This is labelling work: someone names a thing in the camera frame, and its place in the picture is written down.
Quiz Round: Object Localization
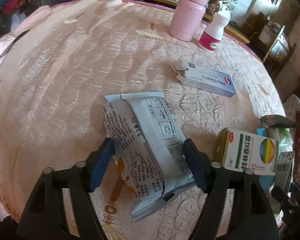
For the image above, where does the white green medicine box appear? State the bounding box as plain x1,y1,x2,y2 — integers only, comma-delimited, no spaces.
213,127,279,176

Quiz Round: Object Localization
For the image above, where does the blue white medicine box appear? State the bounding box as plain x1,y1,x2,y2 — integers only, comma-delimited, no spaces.
171,61,236,98

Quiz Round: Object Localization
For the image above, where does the white pink-labelled pill bottle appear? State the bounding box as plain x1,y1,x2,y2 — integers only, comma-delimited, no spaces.
198,9,231,52

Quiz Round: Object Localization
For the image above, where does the blue plastic wrapper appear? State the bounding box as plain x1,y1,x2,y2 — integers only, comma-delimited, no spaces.
256,128,275,191

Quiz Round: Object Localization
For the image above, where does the white printed snack wrapper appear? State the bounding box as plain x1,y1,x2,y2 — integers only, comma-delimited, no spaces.
103,92,194,222

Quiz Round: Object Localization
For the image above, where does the pink thermos bottle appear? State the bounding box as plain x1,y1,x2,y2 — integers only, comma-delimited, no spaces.
168,0,208,41

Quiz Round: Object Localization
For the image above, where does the pink quilted table cover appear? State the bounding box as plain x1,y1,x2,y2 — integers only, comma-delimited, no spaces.
0,0,287,240

